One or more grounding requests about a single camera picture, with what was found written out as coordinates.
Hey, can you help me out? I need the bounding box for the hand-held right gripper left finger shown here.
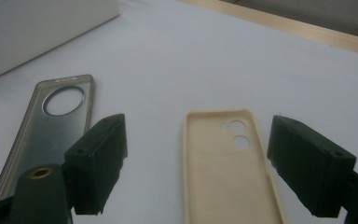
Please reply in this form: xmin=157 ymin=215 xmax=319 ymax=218
xmin=63 ymin=113 xmax=129 ymax=216

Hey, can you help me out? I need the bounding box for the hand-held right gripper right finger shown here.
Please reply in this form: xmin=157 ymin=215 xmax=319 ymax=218
xmin=267 ymin=115 xmax=357 ymax=218

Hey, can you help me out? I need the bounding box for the white table mat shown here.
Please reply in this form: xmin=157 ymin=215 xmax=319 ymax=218
xmin=0 ymin=0 xmax=358 ymax=224

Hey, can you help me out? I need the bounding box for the grey transparent phone case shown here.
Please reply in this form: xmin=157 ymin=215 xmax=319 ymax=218
xmin=0 ymin=74 xmax=96 ymax=203

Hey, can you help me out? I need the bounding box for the white storage box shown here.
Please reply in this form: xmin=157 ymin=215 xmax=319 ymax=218
xmin=0 ymin=0 xmax=120 ymax=77

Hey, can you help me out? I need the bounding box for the wooden table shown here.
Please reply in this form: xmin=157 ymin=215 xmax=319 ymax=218
xmin=176 ymin=0 xmax=358 ymax=59

